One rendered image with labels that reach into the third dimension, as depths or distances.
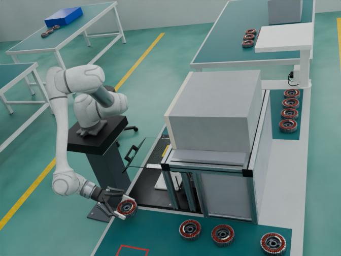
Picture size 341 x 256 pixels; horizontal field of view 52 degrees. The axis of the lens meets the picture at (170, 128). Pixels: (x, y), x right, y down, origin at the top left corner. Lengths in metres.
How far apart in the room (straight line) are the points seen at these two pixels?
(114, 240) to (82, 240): 1.16
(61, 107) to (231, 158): 0.96
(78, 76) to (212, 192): 0.94
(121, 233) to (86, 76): 0.86
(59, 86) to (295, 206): 1.39
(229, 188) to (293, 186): 0.44
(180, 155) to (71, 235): 1.69
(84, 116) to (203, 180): 1.17
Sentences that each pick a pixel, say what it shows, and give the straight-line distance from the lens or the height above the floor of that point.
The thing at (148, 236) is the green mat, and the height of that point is 0.75.
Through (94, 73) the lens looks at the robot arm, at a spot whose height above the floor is 1.45.
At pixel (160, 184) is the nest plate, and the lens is 2.08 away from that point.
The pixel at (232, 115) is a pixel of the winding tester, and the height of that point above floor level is 1.32.
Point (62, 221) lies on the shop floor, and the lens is 3.33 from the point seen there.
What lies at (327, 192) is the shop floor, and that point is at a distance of 3.03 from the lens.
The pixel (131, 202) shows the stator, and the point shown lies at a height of 0.83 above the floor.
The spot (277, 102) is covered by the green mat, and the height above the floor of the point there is 0.75.
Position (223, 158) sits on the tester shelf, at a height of 1.11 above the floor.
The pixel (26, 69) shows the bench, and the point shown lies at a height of 0.75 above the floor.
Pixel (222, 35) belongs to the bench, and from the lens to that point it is 3.95.
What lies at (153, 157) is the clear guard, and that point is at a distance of 1.83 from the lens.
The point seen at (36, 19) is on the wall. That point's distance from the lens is 8.49.
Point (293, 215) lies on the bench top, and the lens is 1.88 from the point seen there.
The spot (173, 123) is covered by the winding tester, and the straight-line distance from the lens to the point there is 1.65.
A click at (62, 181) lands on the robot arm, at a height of 1.15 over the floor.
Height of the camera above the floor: 2.19
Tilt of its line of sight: 34 degrees down
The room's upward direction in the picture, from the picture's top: 15 degrees counter-clockwise
